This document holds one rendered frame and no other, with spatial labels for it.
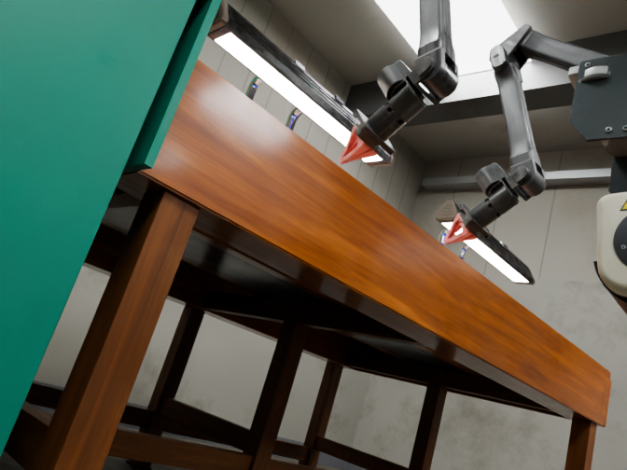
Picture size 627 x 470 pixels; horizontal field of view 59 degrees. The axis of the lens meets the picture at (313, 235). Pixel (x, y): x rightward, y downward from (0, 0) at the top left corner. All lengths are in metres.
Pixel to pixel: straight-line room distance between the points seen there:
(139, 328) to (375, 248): 0.47
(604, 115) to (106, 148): 0.75
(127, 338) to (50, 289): 0.14
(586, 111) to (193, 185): 0.64
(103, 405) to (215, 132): 0.39
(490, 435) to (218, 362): 1.81
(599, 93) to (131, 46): 0.73
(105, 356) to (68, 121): 0.28
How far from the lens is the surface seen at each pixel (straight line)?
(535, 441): 3.88
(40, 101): 0.67
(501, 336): 1.47
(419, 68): 1.11
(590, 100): 1.05
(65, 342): 2.88
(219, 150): 0.81
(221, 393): 3.44
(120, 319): 0.75
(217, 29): 1.27
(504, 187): 1.44
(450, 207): 1.85
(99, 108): 0.69
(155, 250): 0.76
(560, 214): 4.28
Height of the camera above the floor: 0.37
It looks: 16 degrees up
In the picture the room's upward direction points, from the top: 17 degrees clockwise
